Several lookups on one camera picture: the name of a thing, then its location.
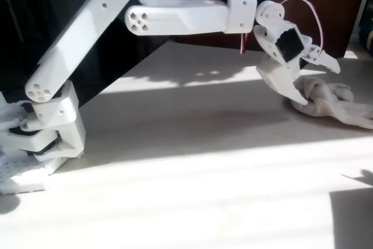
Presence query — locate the white knitted cloth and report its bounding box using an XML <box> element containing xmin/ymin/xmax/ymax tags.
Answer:
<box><xmin>291</xmin><ymin>76</ymin><xmax>373</xmax><ymax>129</ymax></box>

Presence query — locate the red white black gripper cable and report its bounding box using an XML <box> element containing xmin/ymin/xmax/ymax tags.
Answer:
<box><xmin>281</xmin><ymin>0</ymin><xmax>326</xmax><ymax>55</ymax></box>

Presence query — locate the red white black forearm cable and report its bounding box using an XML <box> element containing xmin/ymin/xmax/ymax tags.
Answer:
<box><xmin>240</xmin><ymin>32</ymin><xmax>249</xmax><ymax>55</ymax></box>

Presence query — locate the white perforated base plate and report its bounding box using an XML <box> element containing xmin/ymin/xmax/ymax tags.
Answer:
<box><xmin>0</xmin><ymin>152</ymin><xmax>50</xmax><ymax>196</ymax></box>

